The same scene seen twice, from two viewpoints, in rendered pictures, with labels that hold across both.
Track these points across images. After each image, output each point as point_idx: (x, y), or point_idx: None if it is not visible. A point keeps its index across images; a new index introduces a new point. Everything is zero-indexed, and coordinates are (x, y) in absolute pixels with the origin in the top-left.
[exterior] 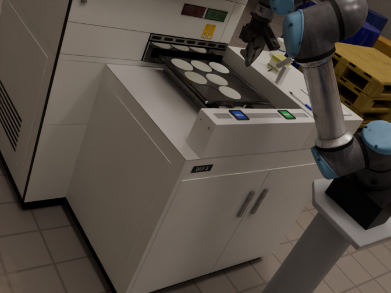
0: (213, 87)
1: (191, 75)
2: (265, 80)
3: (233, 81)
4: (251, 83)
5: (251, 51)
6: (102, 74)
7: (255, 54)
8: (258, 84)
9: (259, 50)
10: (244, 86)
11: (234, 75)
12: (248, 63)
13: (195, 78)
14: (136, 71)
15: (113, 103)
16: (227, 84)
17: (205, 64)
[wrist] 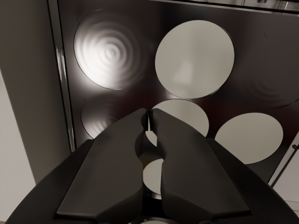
0: (238, 94)
1: (256, 148)
2: (12, 74)
3: (119, 115)
4: (47, 102)
5: (215, 182)
6: None
7: (132, 154)
8: (35, 86)
9: (94, 182)
10: (94, 90)
11: (89, 138)
12: (169, 114)
13: (252, 138)
14: (283, 184)
15: None
16: (161, 102)
17: (145, 183)
